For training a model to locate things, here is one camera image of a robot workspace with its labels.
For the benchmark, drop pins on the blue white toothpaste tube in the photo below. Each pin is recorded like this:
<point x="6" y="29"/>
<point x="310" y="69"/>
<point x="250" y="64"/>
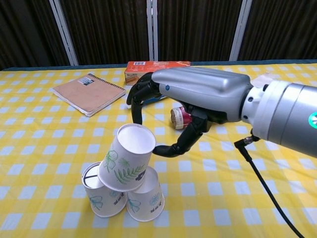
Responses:
<point x="154" y="99"/>

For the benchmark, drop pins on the orange cardboard box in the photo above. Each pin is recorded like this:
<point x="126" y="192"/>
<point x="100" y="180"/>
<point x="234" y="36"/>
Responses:
<point x="138" y="72"/>

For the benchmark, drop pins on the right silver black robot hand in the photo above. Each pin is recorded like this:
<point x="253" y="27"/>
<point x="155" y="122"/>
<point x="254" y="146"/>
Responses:
<point x="205" y="86"/>

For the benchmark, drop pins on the white screen frame post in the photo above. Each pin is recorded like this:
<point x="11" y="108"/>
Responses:
<point x="153" y="29"/>
<point x="241" y="29"/>
<point x="64" y="32"/>

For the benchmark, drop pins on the clear cup with lid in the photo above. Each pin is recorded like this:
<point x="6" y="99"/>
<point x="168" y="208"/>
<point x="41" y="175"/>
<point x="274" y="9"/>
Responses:
<point x="104" y="200"/>

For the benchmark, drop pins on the brown spiral notebook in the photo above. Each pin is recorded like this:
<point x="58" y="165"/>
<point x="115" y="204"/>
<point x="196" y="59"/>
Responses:
<point x="86" y="94"/>

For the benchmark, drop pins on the paper cup with blue flower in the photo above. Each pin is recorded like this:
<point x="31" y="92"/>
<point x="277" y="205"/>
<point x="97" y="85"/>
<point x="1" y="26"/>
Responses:
<point x="148" y="200"/>

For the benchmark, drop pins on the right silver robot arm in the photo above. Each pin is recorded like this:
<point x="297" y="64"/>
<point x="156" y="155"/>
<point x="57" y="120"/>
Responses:
<point x="284" y="114"/>

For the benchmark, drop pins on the black pleated screen panel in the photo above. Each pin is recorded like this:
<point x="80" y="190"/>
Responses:
<point x="106" y="29"/>
<point x="284" y="29"/>
<point x="24" y="32"/>
<point x="195" y="29"/>

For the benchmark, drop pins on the red Costa coffee bottle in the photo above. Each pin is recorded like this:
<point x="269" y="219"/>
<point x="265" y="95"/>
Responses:
<point x="179" y="117"/>

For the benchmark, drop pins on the yellow white checkered tablecloth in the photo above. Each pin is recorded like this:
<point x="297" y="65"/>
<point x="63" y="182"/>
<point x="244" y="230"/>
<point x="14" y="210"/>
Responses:
<point x="49" y="148"/>

